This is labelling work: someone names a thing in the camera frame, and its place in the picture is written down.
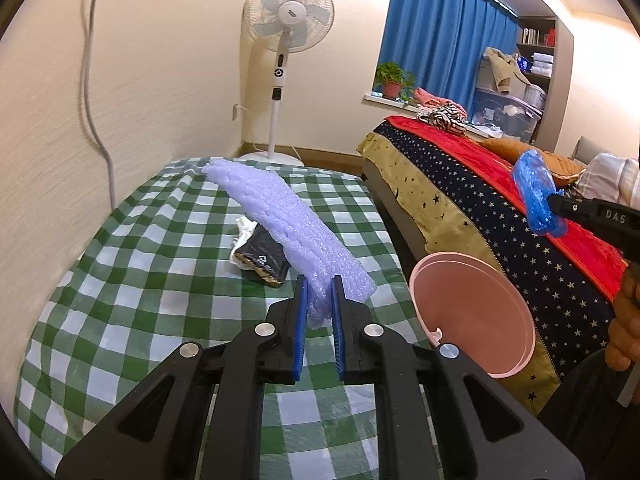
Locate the star-patterned bed blanket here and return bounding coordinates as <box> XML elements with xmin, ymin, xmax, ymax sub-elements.
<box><xmin>356</xmin><ymin>115</ymin><xmax>631</xmax><ymax>418</ymax></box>

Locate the black white striped cloth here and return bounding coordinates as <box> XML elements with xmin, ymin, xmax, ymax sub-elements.
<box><xmin>417</xmin><ymin>101</ymin><xmax>468</xmax><ymax>136</ymax></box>

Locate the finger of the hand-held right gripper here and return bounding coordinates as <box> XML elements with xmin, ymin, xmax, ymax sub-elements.
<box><xmin>546</xmin><ymin>192</ymin><xmax>601</xmax><ymax>226</ymax></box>

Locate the blue curtain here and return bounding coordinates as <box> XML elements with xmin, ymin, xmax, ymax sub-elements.
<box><xmin>374</xmin><ymin>0</ymin><xmax>518</xmax><ymax>121</ymax></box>

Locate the green white checked tablecloth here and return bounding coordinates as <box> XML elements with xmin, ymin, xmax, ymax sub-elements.
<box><xmin>14</xmin><ymin>157</ymin><xmax>436</xmax><ymax>480</ymax></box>

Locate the grey wall cable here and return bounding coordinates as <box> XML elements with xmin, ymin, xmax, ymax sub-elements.
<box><xmin>80</xmin><ymin>0</ymin><xmax>118</xmax><ymax>211</ymax></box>

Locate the blue plastic shoe cover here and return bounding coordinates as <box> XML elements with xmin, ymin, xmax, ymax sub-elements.
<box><xmin>511</xmin><ymin>150</ymin><xmax>568</xmax><ymax>238</ymax></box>

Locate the grey plaid pillow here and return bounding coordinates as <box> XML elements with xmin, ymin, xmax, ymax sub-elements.
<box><xmin>570</xmin><ymin>150</ymin><xmax>640</xmax><ymax>206</ymax></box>

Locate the wooden bookshelf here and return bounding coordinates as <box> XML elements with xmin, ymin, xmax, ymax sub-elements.
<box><xmin>515</xmin><ymin>16</ymin><xmax>558</xmax><ymax>146</ymax></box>

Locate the black snack packet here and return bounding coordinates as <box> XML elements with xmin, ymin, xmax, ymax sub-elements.
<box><xmin>235</xmin><ymin>224</ymin><xmax>291</xmax><ymax>288</ymax></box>

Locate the beige coat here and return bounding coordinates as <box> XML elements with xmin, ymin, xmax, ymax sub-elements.
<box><xmin>482</xmin><ymin>47</ymin><xmax>531</xmax><ymax>95</ymax></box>

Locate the pink cloth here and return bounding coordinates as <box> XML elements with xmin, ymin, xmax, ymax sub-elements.
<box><xmin>412</xmin><ymin>87</ymin><xmax>451</xmax><ymax>111</ymax></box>

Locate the white window sill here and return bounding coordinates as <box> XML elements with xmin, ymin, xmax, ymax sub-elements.
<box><xmin>361</xmin><ymin>92</ymin><xmax>426</xmax><ymax>111</ymax></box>

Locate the person's dark clothing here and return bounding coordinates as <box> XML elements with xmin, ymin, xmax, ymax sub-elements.
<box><xmin>537</xmin><ymin>345</ymin><xmax>640</xmax><ymax>466</ymax></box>

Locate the pale purple foam sheet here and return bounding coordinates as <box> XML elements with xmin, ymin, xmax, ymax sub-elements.
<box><xmin>200</xmin><ymin>157</ymin><xmax>377</xmax><ymax>331</ymax></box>

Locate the row of books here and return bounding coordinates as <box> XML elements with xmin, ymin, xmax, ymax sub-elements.
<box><xmin>521</xmin><ymin>27</ymin><xmax>557</xmax><ymax>48</ymax></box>

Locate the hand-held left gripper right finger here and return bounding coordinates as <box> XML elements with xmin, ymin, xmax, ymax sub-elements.
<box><xmin>330</xmin><ymin>275</ymin><xmax>586</xmax><ymax>480</ymax></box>

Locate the white standing fan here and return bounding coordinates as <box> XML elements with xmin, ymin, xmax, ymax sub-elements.
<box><xmin>237</xmin><ymin>0</ymin><xmax>336</xmax><ymax>166</ymax></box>

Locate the person's right hand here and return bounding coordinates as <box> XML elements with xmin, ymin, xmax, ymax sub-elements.
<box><xmin>604</xmin><ymin>262</ymin><xmax>640</xmax><ymax>372</ymax></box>

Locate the potted green plant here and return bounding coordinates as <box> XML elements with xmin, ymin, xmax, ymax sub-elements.
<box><xmin>374</xmin><ymin>61</ymin><xmax>417</xmax><ymax>101</ymax></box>

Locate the orange pillow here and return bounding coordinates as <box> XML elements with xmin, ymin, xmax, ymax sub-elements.
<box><xmin>477</xmin><ymin>137</ymin><xmax>586</xmax><ymax>176</ymax></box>

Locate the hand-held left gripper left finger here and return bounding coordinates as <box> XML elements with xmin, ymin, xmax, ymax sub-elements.
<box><xmin>56</xmin><ymin>275</ymin><xmax>309</xmax><ymax>480</ymax></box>

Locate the clear plastic storage box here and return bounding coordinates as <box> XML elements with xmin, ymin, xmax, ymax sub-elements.
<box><xmin>477</xmin><ymin>57</ymin><xmax>547</xmax><ymax>108</ymax></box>
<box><xmin>472</xmin><ymin>89</ymin><xmax>543</xmax><ymax>142</ymax></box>

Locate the pink plastic bin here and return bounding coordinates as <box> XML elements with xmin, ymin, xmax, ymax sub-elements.
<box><xmin>409</xmin><ymin>252</ymin><xmax>537</xmax><ymax>380</ymax></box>

